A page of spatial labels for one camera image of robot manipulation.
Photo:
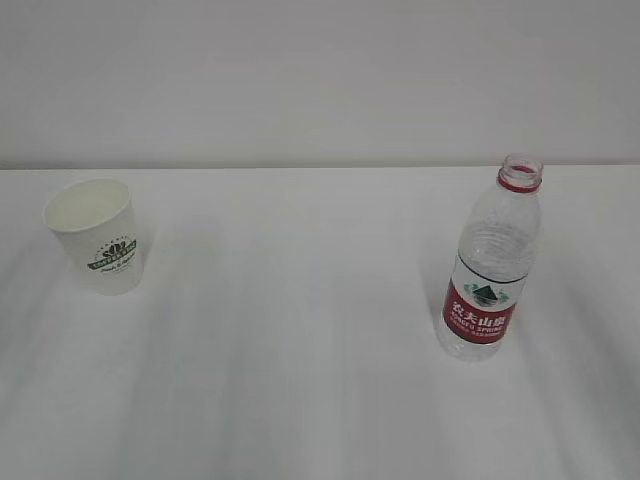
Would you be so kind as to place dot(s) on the clear red-label water bottle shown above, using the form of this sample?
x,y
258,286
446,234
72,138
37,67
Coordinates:
x,y
496,251

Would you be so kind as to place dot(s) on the white paper coffee cup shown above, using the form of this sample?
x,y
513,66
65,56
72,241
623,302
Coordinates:
x,y
94,222

